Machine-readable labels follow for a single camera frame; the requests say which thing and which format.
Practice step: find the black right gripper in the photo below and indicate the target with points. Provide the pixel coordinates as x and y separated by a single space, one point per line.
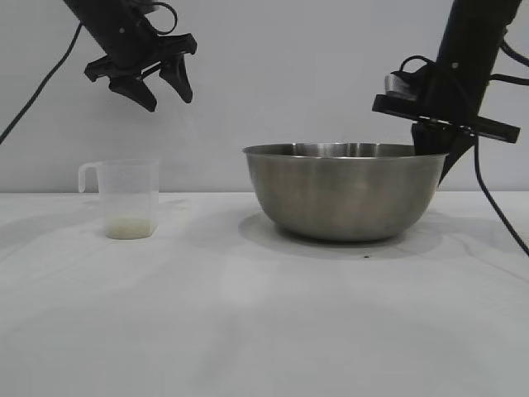
458 95

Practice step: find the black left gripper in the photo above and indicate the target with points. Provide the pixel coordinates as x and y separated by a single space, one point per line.
128 49

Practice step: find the translucent plastic measuring cup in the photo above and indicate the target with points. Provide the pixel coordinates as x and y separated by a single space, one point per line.
128 186

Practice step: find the stainless steel mixing bowl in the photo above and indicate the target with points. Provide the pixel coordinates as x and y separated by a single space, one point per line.
343 194

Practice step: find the white rice grains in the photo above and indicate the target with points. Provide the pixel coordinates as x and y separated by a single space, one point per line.
129 227

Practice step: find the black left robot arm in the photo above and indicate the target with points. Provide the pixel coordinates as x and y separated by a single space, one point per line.
95 12

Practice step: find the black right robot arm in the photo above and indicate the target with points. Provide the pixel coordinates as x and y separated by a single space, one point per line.
475 25

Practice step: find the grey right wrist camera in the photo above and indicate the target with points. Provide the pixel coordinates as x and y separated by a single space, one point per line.
396 84

